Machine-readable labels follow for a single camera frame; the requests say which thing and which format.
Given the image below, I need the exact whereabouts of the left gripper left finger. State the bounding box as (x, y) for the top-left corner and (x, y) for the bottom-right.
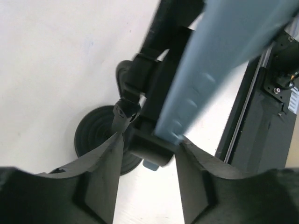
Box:
(0, 133), (123, 224)

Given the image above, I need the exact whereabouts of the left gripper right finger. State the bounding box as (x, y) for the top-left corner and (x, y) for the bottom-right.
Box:
(175, 140), (299, 224)

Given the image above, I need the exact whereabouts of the phone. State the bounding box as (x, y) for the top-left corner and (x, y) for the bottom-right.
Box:
(142, 0), (299, 172)

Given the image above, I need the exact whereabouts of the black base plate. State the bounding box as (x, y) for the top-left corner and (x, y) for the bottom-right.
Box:
(215, 19), (299, 173)

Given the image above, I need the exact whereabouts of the right white cable duct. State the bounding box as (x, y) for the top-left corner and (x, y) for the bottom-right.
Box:
(288, 87), (299, 114)

